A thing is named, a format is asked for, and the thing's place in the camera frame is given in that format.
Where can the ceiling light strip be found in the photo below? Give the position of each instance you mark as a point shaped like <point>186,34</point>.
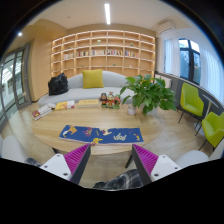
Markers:
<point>107,13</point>

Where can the wooden bookshelf wall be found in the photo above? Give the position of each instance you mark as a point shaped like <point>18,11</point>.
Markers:
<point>125,52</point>

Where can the black backpack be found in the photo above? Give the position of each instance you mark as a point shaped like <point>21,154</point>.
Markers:
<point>58,85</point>

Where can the white plant pot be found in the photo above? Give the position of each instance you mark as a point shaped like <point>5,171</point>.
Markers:
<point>152,112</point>

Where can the yellow cushion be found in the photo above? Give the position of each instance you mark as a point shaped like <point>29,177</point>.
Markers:
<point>92,79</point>

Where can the lime green chair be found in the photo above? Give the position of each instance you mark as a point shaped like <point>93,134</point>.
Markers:
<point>213,127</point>
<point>190,100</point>

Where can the white curtain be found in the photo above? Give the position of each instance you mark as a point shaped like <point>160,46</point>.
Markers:
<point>172,57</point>

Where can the round wooden table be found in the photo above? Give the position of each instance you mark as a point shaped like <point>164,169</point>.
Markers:
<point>48,128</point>

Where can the white chair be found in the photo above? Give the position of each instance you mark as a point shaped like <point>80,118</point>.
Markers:
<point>195,157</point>
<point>11,149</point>

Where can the red and white magazine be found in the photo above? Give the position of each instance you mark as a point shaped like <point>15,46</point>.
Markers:
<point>42,111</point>

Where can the blue patterned towel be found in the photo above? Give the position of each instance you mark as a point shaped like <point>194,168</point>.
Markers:
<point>101,136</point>

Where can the grey curved sofa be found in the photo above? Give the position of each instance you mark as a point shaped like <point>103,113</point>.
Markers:
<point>112,82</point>

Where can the small white cup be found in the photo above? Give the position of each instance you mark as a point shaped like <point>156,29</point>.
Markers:
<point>131,109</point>

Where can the white air conditioner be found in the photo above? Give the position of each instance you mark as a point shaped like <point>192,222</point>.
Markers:
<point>165,27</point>

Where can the lime green chair far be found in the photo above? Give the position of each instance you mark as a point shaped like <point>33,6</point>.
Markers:
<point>190,100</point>

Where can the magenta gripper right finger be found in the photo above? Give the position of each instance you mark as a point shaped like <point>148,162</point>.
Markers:
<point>150,166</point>

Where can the colourful toy figurines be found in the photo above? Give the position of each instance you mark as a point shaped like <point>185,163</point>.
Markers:
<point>110,100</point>

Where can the white chair right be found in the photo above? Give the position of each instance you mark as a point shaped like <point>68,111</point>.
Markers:
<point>195,157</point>

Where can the lime green chair near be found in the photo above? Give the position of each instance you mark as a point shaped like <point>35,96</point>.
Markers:
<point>213,127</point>

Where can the green potted plant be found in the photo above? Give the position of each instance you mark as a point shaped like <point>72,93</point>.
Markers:
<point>149,93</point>

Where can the yellow and white booklet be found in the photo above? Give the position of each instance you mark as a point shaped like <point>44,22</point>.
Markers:
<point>65,105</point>

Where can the glass door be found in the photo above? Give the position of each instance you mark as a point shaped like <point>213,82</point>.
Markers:
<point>14,87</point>

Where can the dark framed window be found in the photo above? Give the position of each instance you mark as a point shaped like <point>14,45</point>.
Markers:
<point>190,61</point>

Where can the white chair left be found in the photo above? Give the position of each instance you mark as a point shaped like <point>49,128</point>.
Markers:
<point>11,149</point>

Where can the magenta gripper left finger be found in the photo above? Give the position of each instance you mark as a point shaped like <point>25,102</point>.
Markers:
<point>69,166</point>

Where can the plaid fabric clothing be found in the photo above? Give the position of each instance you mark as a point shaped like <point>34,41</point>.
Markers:
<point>128,180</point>

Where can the yellow book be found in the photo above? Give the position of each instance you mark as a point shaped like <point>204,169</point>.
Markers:
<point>88,103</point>

